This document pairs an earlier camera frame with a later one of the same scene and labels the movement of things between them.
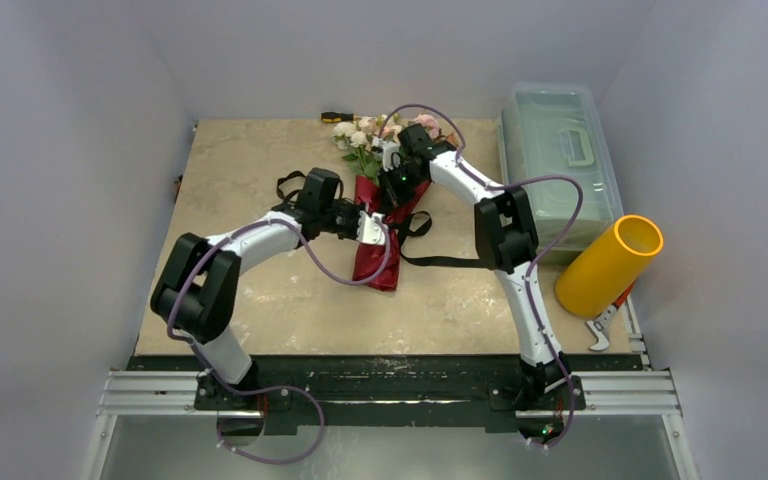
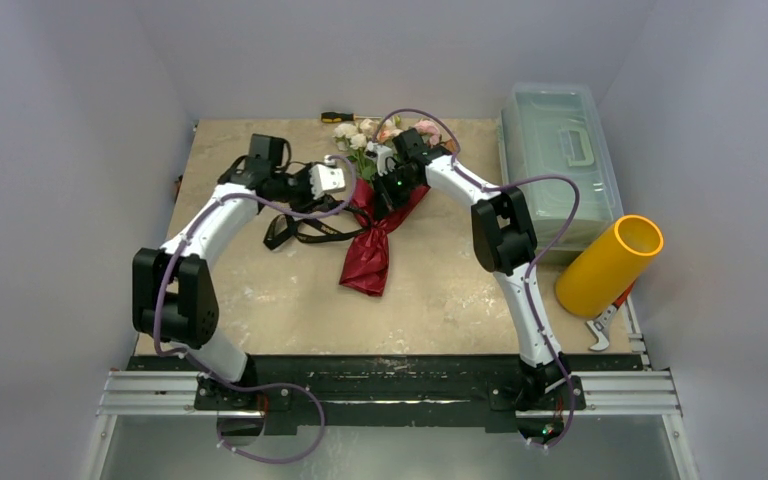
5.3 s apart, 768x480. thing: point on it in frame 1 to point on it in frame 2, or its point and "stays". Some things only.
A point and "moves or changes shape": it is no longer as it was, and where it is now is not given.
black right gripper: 396,183 stays
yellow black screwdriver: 336,117 stays
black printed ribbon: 408,256 moves or changes shape
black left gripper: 356,209 to 309,204
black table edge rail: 383,391 stays
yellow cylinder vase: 606,268 stays
